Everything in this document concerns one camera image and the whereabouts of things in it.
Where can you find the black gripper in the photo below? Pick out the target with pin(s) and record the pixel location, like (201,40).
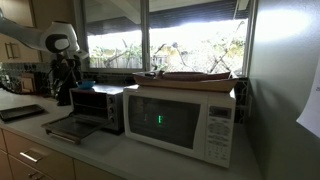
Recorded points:
(65,65)

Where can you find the blue plate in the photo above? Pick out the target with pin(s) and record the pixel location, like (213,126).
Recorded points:
(86,84)

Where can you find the glass toaster oven door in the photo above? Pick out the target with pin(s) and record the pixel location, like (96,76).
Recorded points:
(75,126)

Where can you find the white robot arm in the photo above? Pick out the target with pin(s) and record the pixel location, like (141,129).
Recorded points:
(50,36)

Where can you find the silver toaster oven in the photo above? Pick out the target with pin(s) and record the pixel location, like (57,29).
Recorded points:
(100,100)

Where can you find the brown wooden box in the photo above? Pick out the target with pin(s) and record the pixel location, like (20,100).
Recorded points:
(28,83)

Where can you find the black baking tray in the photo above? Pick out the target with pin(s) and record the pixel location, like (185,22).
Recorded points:
(20,111)

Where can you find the wooden drawer front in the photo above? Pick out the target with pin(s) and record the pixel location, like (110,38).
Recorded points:
(50,160)

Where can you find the wooden serving tray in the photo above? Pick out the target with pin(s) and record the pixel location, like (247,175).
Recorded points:
(186,84)

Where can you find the white microwave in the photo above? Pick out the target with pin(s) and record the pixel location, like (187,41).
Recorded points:
(176,123)

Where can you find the white paper sheet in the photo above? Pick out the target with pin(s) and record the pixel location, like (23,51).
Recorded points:
(311,110)

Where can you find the window frame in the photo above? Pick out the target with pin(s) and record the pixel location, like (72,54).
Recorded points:
(145,36)

